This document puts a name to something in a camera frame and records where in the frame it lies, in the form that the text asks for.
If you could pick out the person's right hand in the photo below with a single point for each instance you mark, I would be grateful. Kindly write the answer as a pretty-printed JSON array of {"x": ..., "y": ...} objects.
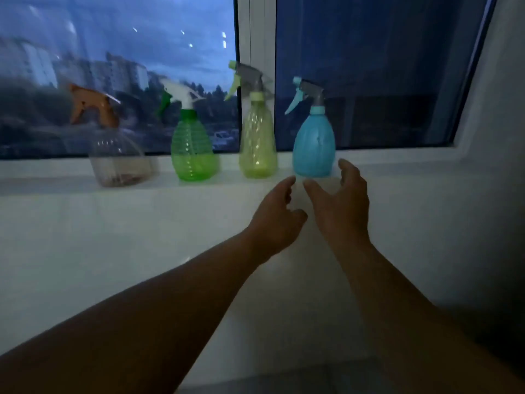
[{"x": 346, "y": 213}]

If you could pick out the person's left hand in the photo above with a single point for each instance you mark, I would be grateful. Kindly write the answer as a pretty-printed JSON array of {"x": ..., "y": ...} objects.
[{"x": 275, "y": 225}]

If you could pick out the blue spray bottle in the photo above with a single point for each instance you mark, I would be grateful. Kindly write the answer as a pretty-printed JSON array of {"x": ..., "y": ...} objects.
[{"x": 313, "y": 143}]

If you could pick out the yellow-green spray bottle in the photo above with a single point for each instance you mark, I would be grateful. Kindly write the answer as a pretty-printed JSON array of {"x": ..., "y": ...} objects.
[{"x": 258, "y": 143}]

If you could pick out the green ribbed spray bottle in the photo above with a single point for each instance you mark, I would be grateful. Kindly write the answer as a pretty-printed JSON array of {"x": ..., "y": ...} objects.
[{"x": 192, "y": 151}]

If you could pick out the grey yellow trigger sprayer head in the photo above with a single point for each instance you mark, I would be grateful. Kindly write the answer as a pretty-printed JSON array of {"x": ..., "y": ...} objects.
[{"x": 250, "y": 75}]

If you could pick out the white green trigger sprayer head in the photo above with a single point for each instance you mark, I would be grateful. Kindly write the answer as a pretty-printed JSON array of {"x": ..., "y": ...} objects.
[{"x": 182, "y": 94}]

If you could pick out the clear bottle with orange sprayer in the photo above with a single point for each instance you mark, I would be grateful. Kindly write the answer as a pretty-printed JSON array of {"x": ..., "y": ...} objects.
[{"x": 119, "y": 164}]

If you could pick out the person's right forearm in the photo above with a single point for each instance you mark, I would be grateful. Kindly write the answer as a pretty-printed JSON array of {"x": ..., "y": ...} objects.
[{"x": 418, "y": 324}]

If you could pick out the person's left forearm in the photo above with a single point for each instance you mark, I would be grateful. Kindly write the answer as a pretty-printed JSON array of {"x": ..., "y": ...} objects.
[{"x": 143, "y": 324}]

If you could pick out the white framed window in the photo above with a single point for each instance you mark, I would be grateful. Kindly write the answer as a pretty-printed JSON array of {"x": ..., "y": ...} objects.
[{"x": 256, "y": 28}]

